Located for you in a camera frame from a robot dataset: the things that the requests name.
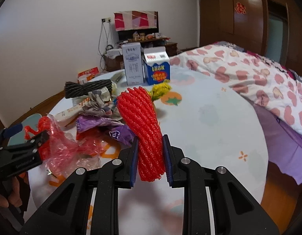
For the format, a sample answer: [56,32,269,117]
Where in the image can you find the red plastic bag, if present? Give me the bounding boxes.
[24,116,104,176]

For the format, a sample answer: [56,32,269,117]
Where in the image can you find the purple snack wrapper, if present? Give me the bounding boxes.
[76,116,135,146]

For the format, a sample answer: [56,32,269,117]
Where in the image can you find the grey patterned cloth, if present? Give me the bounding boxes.
[79,87,122,120]

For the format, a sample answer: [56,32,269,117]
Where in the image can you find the red foam fruit net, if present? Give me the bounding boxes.
[117,87,165,182]

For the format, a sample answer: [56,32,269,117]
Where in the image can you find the yellow plastic bag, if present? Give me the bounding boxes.
[149,82,172,102]

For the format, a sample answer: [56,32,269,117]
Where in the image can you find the person's left hand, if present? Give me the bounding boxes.
[0,177,22,208]

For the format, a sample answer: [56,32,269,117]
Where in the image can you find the light blue basin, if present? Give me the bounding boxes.
[7,113,43,147]

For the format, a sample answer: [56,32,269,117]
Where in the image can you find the white long paper wrapper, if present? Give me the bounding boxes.
[54,97,91,127]

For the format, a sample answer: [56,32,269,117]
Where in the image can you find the purple bed sheet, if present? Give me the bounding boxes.
[244,98,302,185]

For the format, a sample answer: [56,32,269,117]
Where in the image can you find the white cartoon tablecloth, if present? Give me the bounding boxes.
[29,66,268,234]

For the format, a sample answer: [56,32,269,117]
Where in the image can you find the orange white paper bag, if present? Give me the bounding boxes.
[78,67,99,84]

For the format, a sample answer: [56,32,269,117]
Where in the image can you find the heart-patterned white quilt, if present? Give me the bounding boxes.
[170,44,302,135]

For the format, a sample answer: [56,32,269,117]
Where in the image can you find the wooden tv cabinet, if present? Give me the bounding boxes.
[103,37,179,73]

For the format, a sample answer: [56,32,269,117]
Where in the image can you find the tall grey milk carton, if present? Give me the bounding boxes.
[122,42,144,85]

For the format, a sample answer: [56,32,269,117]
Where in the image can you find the blue gable-top drink carton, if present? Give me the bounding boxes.
[143,46,170,85]

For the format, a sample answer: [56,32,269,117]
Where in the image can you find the red pink covered television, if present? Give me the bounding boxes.
[114,11,158,31]

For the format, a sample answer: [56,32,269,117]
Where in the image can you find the brown wooden wardrobe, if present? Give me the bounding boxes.
[199,0,302,76]

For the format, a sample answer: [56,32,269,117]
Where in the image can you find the red double happiness decal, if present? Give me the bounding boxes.
[234,2,246,15]

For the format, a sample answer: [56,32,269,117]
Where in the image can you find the hanging power cables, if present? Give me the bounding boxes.
[98,21,115,71]

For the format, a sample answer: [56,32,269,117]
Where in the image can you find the wall power socket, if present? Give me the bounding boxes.
[102,18,111,23]

